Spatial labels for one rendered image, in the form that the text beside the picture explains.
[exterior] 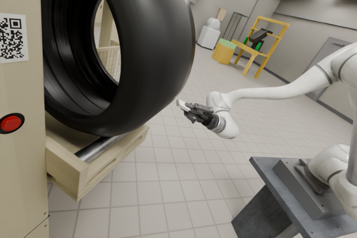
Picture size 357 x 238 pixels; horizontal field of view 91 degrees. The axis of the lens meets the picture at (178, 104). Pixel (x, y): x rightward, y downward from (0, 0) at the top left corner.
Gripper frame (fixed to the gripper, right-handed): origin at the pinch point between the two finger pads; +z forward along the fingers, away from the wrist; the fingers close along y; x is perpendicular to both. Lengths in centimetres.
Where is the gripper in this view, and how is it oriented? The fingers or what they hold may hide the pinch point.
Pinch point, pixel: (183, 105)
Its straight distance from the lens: 73.2
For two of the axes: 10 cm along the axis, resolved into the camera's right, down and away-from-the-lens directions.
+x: -1.0, -7.9, 6.0
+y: -7.1, 4.8, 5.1
